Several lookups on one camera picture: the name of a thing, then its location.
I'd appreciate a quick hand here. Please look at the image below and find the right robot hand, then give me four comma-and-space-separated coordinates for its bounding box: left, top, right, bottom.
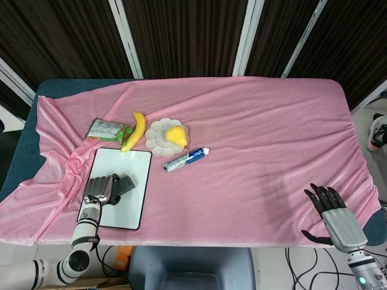
301, 182, 369, 253

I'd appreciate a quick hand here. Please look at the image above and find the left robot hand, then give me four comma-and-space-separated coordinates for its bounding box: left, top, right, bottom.
84, 173, 122, 207

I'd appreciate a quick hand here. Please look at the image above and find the black eraser block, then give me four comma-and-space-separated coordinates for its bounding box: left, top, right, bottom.
115, 175, 138, 198

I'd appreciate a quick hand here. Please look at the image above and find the white rectangular board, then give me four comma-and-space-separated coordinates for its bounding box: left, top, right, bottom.
77, 147, 152, 231

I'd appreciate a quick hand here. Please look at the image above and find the green and white snack bag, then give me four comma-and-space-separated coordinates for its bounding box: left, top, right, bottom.
85, 117, 134, 143

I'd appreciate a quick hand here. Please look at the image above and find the orange floor object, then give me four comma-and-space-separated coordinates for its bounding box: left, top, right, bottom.
115, 245, 134, 270

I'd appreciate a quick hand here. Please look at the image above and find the yellow banana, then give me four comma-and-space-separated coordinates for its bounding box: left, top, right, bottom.
120, 111, 147, 153

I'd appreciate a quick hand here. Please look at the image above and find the white flower-shaped dish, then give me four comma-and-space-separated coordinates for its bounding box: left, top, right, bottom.
145, 118, 190, 158

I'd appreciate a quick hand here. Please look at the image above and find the blue and white toothpaste tube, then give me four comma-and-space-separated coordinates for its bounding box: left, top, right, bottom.
163, 147, 210, 174

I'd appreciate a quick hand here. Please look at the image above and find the yellow pear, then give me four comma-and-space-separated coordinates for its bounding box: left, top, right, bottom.
165, 126, 190, 150

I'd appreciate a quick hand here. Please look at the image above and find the black and white sneaker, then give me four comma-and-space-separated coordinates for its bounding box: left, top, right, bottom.
366, 112, 387, 153

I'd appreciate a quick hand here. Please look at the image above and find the pink velvet tablecloth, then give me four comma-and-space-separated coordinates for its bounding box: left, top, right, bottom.
0, 77, 379, 249

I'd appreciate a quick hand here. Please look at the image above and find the dark ribbed screen panel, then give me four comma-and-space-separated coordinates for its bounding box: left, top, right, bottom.
288, 0, 387, 110
244, 0, 322, 78
123, 0, 252, 80
0, 0, 135, 102

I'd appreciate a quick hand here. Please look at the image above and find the black floor cable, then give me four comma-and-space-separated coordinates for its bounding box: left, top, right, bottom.
89, 232, 131, 280
285, 247, 359, 290

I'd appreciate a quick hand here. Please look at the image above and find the white screen frame post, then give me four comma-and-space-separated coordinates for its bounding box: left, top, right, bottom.
281, 0, 334, 79
0, 56, 36, 104
232, 0, 268, 77
350, 80, 387, 115
108, 0, 144, 80

